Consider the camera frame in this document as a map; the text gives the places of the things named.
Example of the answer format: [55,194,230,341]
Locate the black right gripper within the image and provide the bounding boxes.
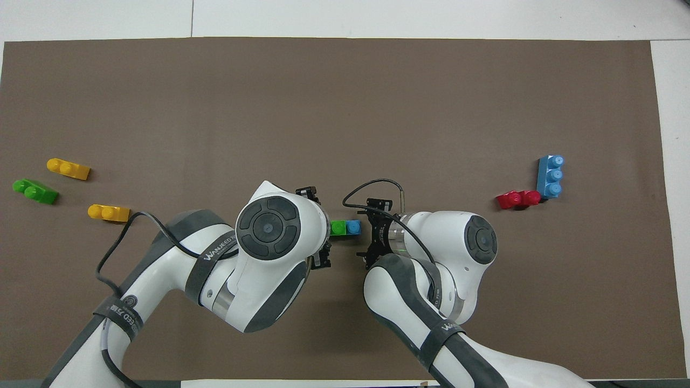
[357,198,403,271]

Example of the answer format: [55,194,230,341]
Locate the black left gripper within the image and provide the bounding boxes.
[295,186,333,270]

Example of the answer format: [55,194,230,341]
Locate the red two-stud toy block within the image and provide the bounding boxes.
[496,190,541,210]

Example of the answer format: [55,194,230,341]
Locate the yellow two-stud toy block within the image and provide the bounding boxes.
[47,158,91,181]
[88,204,130,223]

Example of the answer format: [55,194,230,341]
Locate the brown table mat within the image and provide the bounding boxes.
[0,37,688,380]

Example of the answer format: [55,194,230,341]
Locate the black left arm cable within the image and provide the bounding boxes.
[95,211,239,388]

